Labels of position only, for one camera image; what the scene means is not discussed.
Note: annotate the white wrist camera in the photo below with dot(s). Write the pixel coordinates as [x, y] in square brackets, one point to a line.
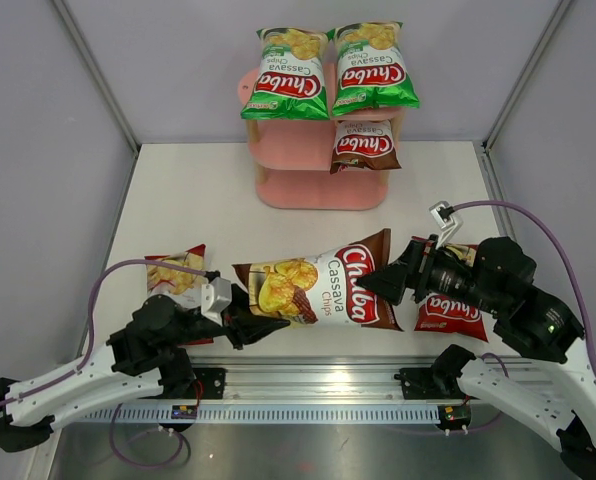
[216, 296]
[448, 221]

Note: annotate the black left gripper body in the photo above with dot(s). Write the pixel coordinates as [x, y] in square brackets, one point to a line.
[205, 328]

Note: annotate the aluminium frame post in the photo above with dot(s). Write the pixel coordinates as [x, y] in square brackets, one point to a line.
[547, 35]
[97, 77]

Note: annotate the white slotted cable duct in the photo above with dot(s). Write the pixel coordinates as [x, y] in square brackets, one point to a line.
[368, 414]

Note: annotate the right aluminium frame post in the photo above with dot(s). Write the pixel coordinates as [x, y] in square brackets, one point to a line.
[547, 35]

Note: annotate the left aluminium frame post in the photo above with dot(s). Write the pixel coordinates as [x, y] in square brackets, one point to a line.
[97, 77]

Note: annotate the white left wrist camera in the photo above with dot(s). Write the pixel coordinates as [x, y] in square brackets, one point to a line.
[216, 296]

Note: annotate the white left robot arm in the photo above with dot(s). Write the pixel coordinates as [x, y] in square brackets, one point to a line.
[146, 359]

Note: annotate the aluminium mounting rail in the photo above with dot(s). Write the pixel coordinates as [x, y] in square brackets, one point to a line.
[311, 380]

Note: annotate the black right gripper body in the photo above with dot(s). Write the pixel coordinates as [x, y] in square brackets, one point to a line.
[438, 273]

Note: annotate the brown Chuba barbeque chips bag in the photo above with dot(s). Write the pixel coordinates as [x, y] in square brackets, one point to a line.
[364, 145]

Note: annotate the pink three-tier wooden shelf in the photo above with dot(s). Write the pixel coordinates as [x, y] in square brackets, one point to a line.
[293, 158]

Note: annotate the red chuba chips bag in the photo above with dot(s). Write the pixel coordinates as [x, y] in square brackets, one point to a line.
[172, 291]
[438, 313]

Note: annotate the green Chuba chips bag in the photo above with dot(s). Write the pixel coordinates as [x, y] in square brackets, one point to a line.
[290, 83]
[370, 68]

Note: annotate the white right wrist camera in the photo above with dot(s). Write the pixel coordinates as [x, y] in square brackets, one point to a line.
[448, 221]

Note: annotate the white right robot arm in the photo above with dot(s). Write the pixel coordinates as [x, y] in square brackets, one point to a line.
[498, 280]

